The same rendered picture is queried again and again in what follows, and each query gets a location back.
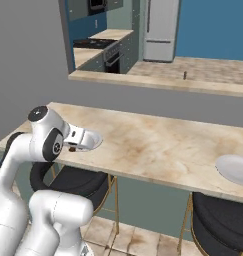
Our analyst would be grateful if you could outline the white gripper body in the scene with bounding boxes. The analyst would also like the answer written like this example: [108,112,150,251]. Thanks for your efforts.
[63,142,93,154]

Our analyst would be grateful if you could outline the grey-green wall cupboards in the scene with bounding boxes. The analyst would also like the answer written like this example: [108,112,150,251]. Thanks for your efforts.
[67,0,125,22]

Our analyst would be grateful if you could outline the white fridge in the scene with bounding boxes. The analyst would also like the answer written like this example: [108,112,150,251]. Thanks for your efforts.
[142,0,181,64]

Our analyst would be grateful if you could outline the grey-green base cupboards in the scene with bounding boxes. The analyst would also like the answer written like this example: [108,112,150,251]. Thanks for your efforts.
[76,31,140,75]

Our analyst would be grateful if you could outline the black stool with gold legs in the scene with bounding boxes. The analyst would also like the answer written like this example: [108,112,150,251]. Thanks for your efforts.
[177,191,243,256]
[29,161,121,256]

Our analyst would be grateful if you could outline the black microwave oven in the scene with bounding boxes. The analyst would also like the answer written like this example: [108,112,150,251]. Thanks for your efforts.
[87,0,108,17]

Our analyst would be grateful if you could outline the black hob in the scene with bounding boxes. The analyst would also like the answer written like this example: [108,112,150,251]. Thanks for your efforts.
[72,37,118,50]

